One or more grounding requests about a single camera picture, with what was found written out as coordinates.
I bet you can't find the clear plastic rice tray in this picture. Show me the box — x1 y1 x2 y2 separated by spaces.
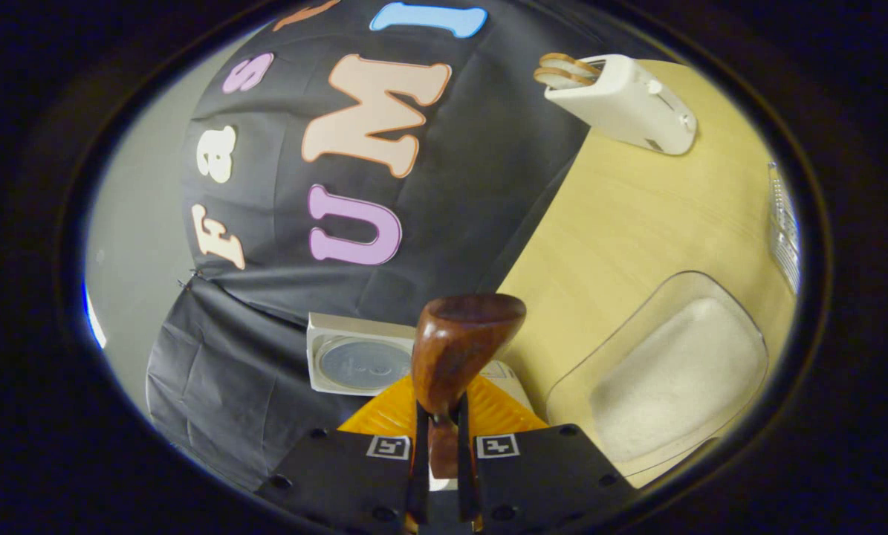
546 271 770 478

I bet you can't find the black backdrop cloth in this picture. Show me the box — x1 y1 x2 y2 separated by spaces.
146 0 593 491

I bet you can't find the white toaster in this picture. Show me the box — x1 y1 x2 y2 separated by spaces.
565 53 699 157

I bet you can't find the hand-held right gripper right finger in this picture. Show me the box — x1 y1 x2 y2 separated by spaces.
455 375 638 535

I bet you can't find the white rice cooker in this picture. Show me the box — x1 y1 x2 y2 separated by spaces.
306 312 535 413

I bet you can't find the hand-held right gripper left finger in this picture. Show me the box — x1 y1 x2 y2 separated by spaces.
254 375 430 535

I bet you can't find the brown wooden spoon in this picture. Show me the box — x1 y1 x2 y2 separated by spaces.
412 294 528 480

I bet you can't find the brown bread slice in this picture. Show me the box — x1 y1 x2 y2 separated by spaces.
533 67 597 91
539 52 604 74

